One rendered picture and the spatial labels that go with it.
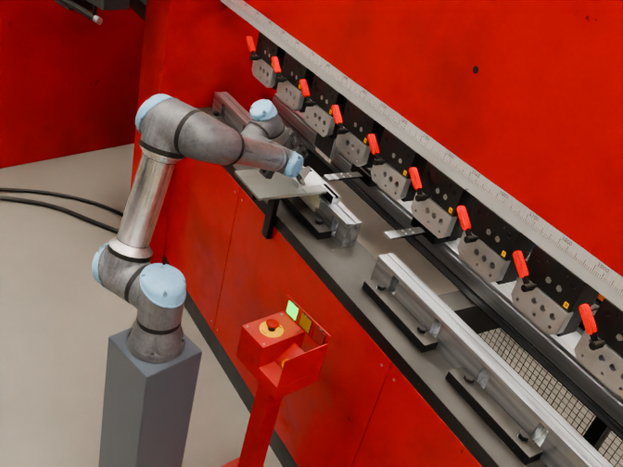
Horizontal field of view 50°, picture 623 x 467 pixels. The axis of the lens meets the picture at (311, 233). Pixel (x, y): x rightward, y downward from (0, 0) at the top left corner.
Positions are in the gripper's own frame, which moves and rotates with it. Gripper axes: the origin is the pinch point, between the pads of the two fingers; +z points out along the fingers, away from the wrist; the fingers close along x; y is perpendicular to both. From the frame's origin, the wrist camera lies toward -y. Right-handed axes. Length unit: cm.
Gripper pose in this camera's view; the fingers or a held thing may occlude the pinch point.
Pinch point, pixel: (296, 179)
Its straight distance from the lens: 228.2
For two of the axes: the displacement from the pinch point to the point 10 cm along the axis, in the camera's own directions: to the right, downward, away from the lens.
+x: -6.0, -5.3, 5.9
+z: 3.3, 5.1, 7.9
